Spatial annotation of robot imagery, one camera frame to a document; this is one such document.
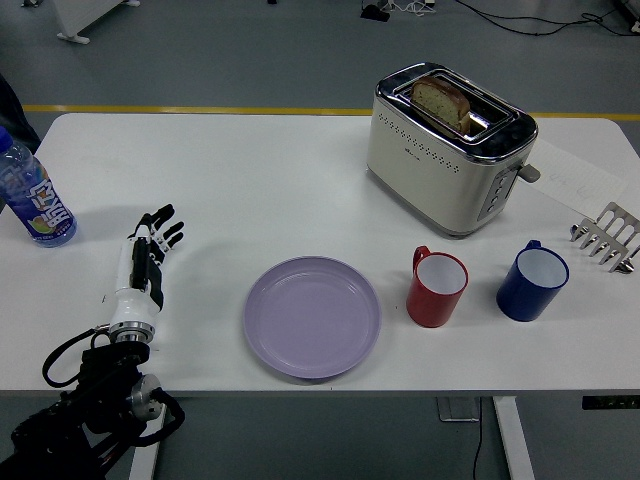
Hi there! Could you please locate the black hanging cable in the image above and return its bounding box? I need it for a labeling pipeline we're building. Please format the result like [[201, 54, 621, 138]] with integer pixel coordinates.
[[468, 397, 485, 480]]

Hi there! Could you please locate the lilac round plate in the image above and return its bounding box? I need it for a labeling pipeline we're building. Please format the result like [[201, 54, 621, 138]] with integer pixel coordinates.
[[243, 256, 383, 380]]

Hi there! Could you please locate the silver metal toast rack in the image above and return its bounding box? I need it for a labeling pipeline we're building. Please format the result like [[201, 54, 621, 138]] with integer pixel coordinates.
[[569, 202, 640, 275]]

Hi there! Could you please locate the grey metal bracket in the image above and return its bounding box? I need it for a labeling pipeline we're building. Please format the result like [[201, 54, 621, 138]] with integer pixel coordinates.
[[435, 397, 481, 423]]

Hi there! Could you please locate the blue mug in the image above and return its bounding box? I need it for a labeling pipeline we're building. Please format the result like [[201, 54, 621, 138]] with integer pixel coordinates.
[[495, 240, 571, 323]]

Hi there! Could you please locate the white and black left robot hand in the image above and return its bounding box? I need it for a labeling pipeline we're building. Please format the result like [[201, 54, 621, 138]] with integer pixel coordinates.
[[108, 203, 186, 335]]

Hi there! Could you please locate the red mug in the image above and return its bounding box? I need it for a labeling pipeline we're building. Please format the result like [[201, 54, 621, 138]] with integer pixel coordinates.
[[405, 245, 470, 329]]

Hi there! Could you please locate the person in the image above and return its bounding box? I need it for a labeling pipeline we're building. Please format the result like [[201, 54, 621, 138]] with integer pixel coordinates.
[[0, 73, 42, 154]]

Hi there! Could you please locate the brown bread slice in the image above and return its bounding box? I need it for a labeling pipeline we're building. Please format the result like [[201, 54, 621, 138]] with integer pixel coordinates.
[[411, 76, 472, 134]]

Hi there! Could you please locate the white cable bundle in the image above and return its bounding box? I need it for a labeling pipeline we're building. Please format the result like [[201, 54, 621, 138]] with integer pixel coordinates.
[[387, 0, 436, 16]]

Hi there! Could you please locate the white paper sheet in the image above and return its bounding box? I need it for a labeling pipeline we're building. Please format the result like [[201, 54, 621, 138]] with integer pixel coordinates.
[[527, 137, 629, 217]]

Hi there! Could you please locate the cream and chrome toaster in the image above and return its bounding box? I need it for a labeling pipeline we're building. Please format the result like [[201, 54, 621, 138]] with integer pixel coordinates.
[[365, 61, 542, 238]]

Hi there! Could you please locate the blue labelled drink bottle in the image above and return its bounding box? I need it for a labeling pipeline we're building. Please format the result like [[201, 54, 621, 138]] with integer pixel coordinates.
[[0, 125, 79, 249]]

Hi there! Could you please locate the white table leg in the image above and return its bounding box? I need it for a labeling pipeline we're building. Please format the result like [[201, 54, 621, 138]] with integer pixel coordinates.
[[491, 397, 535, 480], [127, 439, 164, 480]]

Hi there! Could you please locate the black desk control panel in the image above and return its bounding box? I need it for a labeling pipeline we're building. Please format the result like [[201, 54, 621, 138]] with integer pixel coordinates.
[[581, 395, 640, 411]]

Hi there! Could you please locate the white stand foot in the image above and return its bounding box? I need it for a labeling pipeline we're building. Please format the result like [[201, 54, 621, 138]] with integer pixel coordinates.
[[52, 0, 143, 45]]

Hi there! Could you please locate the black floor cable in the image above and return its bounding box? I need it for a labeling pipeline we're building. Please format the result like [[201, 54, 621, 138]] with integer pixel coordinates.
[[452, 0, 640, 37]]

